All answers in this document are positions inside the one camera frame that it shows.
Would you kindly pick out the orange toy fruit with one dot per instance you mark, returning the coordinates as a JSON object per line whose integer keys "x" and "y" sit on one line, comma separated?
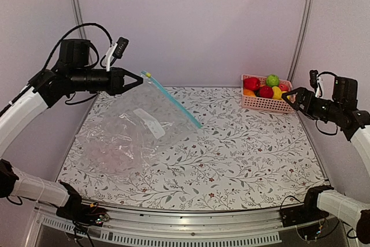
{"x": 249, "y": 93}

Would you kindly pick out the green toy apple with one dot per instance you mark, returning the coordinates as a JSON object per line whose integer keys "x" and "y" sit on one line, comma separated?
{"x": 272, "y": 80}

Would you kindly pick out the aluminium table front rail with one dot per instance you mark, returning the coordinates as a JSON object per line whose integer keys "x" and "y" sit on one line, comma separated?
{"x": 136, "y": 226}

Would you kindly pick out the pink toy peach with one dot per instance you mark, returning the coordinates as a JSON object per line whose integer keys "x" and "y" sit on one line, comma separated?
{"x": 284, "y": 87}

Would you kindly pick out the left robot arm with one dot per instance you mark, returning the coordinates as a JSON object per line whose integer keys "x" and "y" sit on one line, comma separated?
{"x": 72, "y": 73}

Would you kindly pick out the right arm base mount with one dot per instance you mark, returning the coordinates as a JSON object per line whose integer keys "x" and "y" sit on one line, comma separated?
{"x": 305, "y": 212}

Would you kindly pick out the red toy pomegranate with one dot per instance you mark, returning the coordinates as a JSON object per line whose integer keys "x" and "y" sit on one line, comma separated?
{"x": 265, "y": 92}

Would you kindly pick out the aluminium wall post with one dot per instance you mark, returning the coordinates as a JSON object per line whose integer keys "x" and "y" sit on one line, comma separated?
{"x": 303, "y": 27}
{"x": 75, "y": 1}

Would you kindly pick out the right aluminium wall post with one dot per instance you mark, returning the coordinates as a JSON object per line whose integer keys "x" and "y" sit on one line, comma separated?
{"x": 303, "y": 27}

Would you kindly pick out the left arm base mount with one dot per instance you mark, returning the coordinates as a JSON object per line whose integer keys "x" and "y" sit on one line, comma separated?
{"x": 75, "y": 210}

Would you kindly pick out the left aluminium wall post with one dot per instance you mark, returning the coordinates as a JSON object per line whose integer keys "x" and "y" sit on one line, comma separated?
{"x": 75, "y": 1}

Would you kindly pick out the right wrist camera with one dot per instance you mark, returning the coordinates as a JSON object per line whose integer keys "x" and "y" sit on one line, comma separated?
{"x": 315, "y": 83}

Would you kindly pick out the yellow toy lemon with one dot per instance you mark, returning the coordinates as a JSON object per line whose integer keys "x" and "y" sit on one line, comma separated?
{"x": 277, "y": 93}

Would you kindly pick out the pink plastic basket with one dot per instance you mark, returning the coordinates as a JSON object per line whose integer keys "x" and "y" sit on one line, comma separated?
{"x": 260, "y": 103}

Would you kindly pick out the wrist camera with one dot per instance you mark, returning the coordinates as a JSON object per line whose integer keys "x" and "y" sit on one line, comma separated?
{"x": 315, "y": 83}
{"x": 115, "y": 52}

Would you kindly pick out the red toy bell pepper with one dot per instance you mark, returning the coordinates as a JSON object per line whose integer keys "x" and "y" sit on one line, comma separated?
{"x": 251, "y": 83}

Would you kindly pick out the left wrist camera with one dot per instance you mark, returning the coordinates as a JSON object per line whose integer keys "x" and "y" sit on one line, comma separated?
{"x": 115, "y": 52}

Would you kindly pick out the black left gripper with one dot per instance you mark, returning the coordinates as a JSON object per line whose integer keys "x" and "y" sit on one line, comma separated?
{"x": 117, "y": 80}

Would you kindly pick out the floral tablecloth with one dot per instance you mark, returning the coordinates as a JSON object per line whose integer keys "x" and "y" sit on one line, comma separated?
{"x": 240, "y": 159}

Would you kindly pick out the clear zip top bag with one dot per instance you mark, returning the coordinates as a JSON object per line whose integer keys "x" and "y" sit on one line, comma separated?
{"x": 135, "y": 129}

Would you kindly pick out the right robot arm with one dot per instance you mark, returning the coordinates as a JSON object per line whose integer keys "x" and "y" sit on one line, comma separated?
{"x": 341, "y": 110}

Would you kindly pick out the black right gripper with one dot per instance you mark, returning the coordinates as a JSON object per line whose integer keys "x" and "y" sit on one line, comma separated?
{"x": 303, "y": 92}

